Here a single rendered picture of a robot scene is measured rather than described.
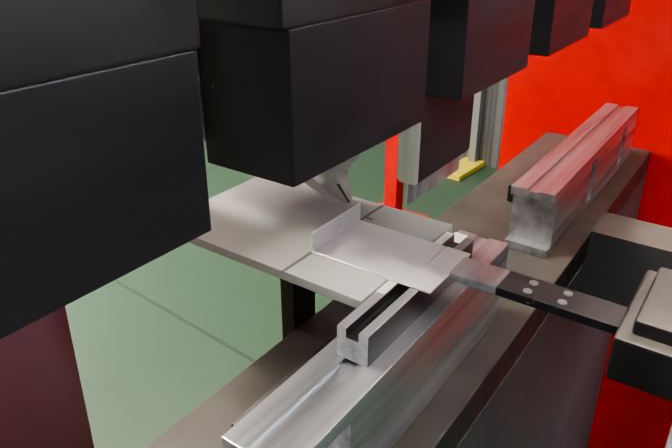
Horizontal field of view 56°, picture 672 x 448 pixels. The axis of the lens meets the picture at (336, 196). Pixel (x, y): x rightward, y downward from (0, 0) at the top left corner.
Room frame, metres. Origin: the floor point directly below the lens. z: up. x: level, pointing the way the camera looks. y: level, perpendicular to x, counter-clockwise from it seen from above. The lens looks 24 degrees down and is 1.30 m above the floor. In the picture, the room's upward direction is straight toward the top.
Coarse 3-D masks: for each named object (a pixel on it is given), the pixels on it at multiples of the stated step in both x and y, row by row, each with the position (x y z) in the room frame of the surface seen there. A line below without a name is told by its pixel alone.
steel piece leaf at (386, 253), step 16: (352, 208) 0.60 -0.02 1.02; (336, 224) 0.58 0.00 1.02; (352, 224) 0.60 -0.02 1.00; (368, 224) 0.60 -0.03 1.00; (320, 240) 0.55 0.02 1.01; (336, 240) 0.57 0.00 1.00; (352, 240) 0.57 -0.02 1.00; (368, 240) 0.57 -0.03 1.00; (384, 240) 0.57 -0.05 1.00; (400, 240) 0.57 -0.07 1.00; (416, 240) 0.57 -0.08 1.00; (336, 256) 0.53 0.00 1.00; (352, 256) 0.53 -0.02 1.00; (368, 256) 0.53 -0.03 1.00; (384, 256) 0.53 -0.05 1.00; (400, 256) 0.53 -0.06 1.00; (416, 256) 0.53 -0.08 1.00; (432, 256) 0.53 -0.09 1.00; (368, 272) 0.51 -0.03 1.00; (384, 272) 0.50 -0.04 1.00; (400, 272) 0.50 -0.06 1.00; (416, 272) 0.50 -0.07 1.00
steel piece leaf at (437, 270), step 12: (444, 252) 0.54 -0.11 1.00; (456, 252) 0.54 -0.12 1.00; (432, 264) 0.52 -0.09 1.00; (444, 264) 0.52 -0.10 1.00; (456, 264) 0.52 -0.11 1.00; (420, 276) 0.50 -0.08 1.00; (432, 276) 0.50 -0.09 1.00; (444, 276) 0.50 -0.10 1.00; (420, 288) 0.48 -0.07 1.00; (432, 288) 0.48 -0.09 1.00
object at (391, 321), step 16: (448, 240) 0.57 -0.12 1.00; (464, 240) 0.57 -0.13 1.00; (400, 288) 0.49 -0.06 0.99; (368, 304) 0.45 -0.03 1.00; (384, 304) 0.47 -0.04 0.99; (400, 304) 0.45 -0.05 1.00; (416, 304) 0.47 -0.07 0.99; (352, 320) 0.43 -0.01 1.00; (368, 320) 0.44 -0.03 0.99; (384, 320) 0.43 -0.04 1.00; (400, 320) 0.45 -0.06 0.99; (352, 336) 0.42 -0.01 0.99; (368, 336) 0.41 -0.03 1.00; (384, 336) 0.43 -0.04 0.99; (352, 352) 0.42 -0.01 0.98; (368, 352) 0.41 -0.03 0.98
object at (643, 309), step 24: (480, 264) 0.51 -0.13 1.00; (480, 288) 0.48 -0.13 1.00; (504, 288) 0.47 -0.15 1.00; (528, 288) 0.47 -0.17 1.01; (552, 288) 0.47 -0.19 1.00; (648, 288) 0.44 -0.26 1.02; (552, 312) 0.44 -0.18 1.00; (576, 312) 0.44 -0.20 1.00; (600, 312) 0.44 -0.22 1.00; (624, 312) 0.44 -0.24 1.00; (648, 312) 0.39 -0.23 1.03; (624, 336) 0.38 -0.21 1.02; (648, 336) 0.38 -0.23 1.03; (624, 360) 0.37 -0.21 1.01; (648, 360) 0.36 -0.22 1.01; (648, 384) 0.36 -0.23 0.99
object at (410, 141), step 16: (432, 112) 0.49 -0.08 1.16; (448, 112) 0.52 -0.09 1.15; (464, 112) 0.54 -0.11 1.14; (416, 128) 0.48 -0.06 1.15; (432, 128) 0.49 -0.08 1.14; (448, 128) 0.52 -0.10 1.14; (464, 128) 0.55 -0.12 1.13; (400, 144) 0.49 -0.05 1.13; (416, 144) 0.48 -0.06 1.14; (432, 144) 0.49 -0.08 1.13; (448, 144) 0.52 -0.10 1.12; (464, 144) 0.55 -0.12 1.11; (400, 160) 0.49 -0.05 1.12; (416, 160) 0.48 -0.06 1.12; (432, 160) 0.50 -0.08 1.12; (448, 160) 0.52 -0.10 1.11; (400, 176) 0.49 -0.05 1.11; (416, 176) 0.48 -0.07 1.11; (432, 176) 0.52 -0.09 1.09; (416, 192) 0.49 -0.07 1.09
